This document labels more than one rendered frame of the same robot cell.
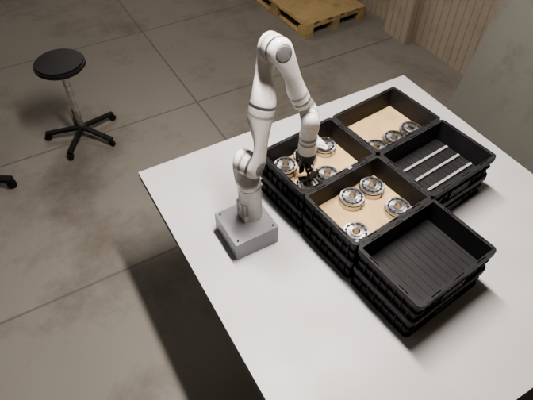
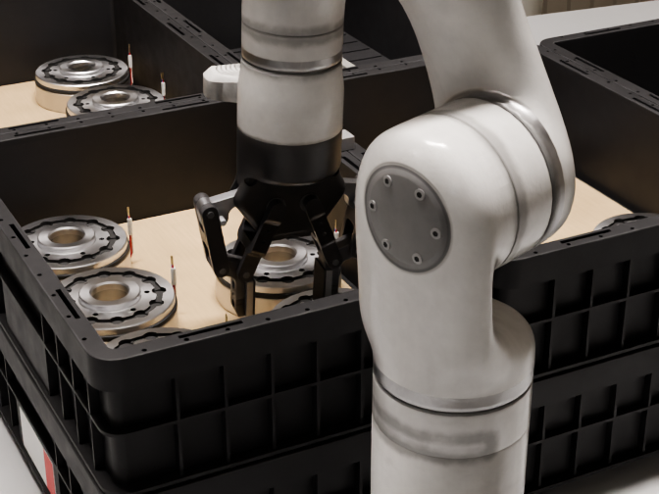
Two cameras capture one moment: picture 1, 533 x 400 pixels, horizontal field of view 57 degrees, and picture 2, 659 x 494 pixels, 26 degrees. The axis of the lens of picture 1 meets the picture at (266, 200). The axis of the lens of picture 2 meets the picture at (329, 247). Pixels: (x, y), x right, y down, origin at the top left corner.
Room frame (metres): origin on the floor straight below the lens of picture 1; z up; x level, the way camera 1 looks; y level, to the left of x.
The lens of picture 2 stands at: (1.23, 0.77, 1.40)
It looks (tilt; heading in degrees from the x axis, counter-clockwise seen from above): 27 degrees down; 279
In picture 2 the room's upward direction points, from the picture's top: straight up
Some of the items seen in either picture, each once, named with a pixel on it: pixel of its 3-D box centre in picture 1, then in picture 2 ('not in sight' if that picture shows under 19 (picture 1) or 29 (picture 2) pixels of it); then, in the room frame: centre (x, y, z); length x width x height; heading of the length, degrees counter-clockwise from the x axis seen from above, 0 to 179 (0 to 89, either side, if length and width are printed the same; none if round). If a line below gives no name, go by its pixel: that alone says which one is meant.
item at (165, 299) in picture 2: not in sight; (110, 300); (1.55, -0.17, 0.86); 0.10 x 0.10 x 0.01
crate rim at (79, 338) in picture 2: (317, 155); (196, 213); (1.49, -0.21, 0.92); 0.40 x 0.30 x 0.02; 126
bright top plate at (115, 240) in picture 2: (324, 144); (67, 243); (1.62, -0.26, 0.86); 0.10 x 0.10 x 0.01
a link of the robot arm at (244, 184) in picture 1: (247, 171); (456, 256); (1.27, 0.07, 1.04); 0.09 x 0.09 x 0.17; 55
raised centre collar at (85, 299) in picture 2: not in sight; (110, 294); (1.55, -0.17, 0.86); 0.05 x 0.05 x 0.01
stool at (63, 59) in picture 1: (71, 99); not in sight; (2.66, 1.32, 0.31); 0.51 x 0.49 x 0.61; 120
